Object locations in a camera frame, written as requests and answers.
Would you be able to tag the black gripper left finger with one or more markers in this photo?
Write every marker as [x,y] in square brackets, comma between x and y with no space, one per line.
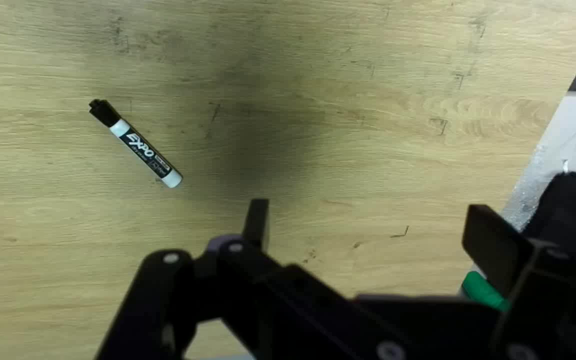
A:
[161,300]

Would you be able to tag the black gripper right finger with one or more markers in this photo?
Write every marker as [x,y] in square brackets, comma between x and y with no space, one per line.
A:
[554,300]

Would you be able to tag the black Expo dry-erase marker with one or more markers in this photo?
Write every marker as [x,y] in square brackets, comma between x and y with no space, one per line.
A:
[138,153]

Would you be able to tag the green marker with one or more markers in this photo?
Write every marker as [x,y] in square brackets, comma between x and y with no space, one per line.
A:
[483,291]

